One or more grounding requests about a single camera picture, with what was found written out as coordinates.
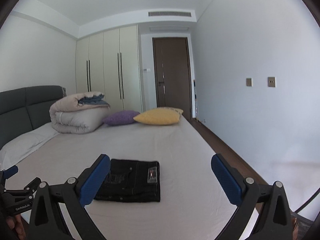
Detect black denim pants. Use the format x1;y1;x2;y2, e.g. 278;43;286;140
95;159;161;203

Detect left hand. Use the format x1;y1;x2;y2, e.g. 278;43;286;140
6;214;27;240

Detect white pillow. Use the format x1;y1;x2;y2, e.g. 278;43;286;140
1;122;59;170

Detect white bed mattress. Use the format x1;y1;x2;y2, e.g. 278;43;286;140
1;119;236;239

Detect dark grey headboard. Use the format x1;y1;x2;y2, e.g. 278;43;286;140
0;85;66;147

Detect folded beige duvet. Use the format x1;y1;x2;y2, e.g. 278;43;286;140
49;92;111;134

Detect purple pillow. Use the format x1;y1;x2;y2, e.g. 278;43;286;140
103;111;140;126

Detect grey chair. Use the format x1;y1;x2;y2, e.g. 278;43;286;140
291;211;313;240

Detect yellow pillow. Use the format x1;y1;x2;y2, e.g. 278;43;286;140
133;107;183;126

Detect cream wardrobe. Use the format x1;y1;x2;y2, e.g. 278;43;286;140
75;25;143;113

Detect brown door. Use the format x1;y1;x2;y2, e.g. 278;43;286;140
152;37;192;120

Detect ceiling air vent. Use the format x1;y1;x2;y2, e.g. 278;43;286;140
148;11;192;17

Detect wall switch plate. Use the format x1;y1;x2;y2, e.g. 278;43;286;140
246;78;253;87

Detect wall outlet plate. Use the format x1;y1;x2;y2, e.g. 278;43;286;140
267;77;276;88

